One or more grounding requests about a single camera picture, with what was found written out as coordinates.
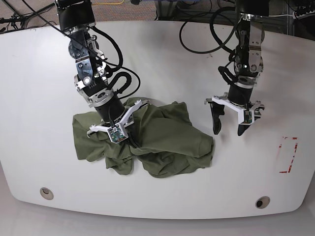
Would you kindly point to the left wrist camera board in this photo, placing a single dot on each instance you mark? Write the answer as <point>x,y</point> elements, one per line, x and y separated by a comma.
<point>245,117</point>

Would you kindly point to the white power strip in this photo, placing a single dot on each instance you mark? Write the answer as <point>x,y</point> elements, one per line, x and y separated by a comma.
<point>304,12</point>

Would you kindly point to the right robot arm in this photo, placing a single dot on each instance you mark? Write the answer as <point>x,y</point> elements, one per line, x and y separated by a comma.
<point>99,84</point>

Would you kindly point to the table cable grommet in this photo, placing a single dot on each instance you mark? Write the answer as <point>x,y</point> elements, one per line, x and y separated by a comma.
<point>262,202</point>
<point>46,193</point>

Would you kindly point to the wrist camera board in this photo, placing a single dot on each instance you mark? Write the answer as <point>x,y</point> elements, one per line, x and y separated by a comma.
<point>245,117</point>
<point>117,133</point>

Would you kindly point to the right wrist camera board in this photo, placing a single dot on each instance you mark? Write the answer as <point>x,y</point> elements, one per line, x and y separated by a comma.
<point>117,133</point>

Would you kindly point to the left table cable grommet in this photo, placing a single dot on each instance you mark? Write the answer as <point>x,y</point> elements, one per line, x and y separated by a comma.
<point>46,193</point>

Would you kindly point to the red tape rectangle marking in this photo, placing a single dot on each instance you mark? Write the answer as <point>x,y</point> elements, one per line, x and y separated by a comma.
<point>286,154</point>

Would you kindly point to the right table cable grommet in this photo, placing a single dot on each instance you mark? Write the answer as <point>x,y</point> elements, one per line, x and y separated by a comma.
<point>262,202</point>

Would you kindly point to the olive green T-shirt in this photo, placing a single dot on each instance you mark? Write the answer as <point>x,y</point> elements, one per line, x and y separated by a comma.
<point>168,144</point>

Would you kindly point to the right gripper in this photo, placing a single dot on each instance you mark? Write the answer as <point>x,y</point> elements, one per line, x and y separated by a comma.
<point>112,112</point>

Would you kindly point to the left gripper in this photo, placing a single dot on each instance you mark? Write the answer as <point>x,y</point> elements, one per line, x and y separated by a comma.
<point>236,99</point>

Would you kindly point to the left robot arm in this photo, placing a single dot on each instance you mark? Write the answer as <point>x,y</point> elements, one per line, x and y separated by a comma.
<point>244,47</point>

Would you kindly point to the black tripod stand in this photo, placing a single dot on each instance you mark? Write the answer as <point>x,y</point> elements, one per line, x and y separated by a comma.
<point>18,21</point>

